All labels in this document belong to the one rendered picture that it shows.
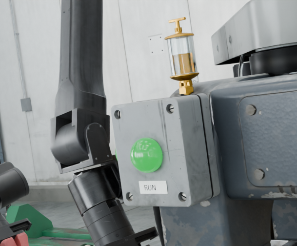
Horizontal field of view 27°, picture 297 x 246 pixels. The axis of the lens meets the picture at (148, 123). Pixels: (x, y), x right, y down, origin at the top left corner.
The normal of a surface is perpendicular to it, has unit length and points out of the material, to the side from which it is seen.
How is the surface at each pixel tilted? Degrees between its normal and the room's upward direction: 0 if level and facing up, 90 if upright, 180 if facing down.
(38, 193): 90
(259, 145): 90
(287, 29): 90
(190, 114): 90
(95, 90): 69
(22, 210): 76
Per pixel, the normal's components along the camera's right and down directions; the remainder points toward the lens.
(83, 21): 0.63, -0.23
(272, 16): -0.55, 0.12
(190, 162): 0.77, -0.07
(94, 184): 0.18, -0.37
